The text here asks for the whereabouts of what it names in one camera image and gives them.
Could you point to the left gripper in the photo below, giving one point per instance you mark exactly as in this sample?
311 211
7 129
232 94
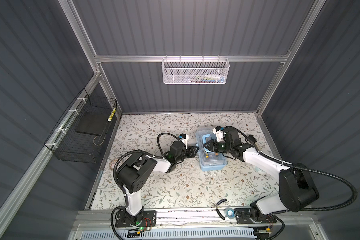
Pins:
190 150

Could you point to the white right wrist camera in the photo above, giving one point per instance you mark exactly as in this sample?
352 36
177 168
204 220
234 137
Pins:
218 131

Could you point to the light blue plastic toolbox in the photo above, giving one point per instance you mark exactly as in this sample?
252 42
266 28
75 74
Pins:
209 159

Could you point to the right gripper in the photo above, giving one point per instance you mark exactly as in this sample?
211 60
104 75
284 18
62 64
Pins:
212 147

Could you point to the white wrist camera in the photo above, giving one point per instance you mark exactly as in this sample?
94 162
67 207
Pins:
218 131
184 138

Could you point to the yellow marker in basket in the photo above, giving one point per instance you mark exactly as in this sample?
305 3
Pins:
111 114

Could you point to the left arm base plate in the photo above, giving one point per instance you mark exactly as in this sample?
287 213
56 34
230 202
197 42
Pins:
144 218

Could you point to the white perforated vent strip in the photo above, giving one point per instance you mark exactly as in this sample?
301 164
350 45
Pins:
192 233

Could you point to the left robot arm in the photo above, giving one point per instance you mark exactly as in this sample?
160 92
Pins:
133 169

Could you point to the black wire basket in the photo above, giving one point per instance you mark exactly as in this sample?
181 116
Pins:
67 145

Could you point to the markers in white basket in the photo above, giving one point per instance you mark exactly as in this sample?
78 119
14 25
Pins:
207 79

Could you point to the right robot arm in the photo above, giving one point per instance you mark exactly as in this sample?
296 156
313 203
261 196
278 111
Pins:
296 187

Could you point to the black foam pad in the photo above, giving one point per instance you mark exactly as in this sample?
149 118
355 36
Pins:
92 124

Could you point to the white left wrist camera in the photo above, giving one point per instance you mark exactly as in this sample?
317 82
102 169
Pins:
184 138

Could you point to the blue tape roll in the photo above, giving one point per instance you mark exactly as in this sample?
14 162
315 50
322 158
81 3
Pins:
230 213

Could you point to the white wire mesh basket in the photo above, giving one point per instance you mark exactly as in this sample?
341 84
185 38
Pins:
176 70

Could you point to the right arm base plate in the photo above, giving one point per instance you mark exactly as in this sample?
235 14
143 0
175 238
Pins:
247 216

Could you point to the black beige stapler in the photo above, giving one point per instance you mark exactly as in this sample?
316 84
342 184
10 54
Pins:
251 140

